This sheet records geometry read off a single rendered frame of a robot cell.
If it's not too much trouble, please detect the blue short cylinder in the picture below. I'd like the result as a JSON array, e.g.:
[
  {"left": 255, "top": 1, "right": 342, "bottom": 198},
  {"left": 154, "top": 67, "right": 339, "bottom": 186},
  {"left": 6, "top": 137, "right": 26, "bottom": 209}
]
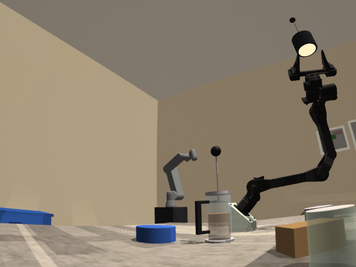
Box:
[{"left": 136, "top": 225, "right": 176, "bottom": 244}]

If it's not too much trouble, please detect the brown cube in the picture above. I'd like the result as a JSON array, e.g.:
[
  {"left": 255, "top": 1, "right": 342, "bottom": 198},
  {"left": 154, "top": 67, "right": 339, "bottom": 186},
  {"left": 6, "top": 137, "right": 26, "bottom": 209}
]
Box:
[{"left": 275, "top": 221, "right": 309, "bottom": 259}]

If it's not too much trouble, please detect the glass french press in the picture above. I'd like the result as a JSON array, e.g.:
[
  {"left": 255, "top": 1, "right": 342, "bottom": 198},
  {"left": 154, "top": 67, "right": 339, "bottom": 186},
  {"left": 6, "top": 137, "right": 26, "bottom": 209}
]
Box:
[{"left": 195, "top": 146, "right": 234, "bottom": 244}]

